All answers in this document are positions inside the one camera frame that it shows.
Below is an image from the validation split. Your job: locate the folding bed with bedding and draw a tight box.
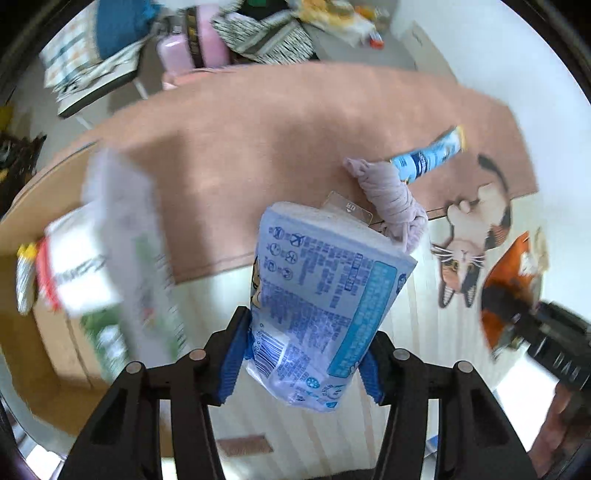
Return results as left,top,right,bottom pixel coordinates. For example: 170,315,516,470
39,1,161,119

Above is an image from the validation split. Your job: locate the blue slim snack pack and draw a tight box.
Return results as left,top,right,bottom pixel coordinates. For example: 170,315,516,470
389,125,466,183

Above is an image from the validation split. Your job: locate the pink plush rug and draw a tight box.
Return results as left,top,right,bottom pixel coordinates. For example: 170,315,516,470
45,61,541,285

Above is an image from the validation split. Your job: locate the green striped cloth pack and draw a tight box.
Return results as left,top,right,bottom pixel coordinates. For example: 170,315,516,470
80,307,130,383

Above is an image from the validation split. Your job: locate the lilac towel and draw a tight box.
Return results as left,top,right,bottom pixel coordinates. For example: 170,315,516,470
344,158,429,254

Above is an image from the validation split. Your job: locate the blue wet wipes pack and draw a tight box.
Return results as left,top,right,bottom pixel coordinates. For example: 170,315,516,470
245,202,417,412

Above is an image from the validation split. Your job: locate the white plastic package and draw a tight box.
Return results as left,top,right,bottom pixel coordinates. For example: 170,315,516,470
45,205,121,317

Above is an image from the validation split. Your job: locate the orange fabric item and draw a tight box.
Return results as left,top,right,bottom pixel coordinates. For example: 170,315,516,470
481,228,549,359

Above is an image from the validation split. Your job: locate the grey seat cushion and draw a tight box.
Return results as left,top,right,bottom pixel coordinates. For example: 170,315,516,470
304,0,417,71

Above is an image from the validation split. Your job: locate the brown cardboard box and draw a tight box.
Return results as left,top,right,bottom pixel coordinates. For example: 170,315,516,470
0,140,187,438

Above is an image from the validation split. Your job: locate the black white patterned bag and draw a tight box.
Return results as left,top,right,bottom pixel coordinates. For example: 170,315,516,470
211,0,318,65

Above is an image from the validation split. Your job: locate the red striped cloth pack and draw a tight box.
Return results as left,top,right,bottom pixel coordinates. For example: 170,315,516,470
35,237,63,312

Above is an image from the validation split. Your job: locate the pink suitcase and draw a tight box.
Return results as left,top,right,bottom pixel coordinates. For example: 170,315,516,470
156,4,230,74

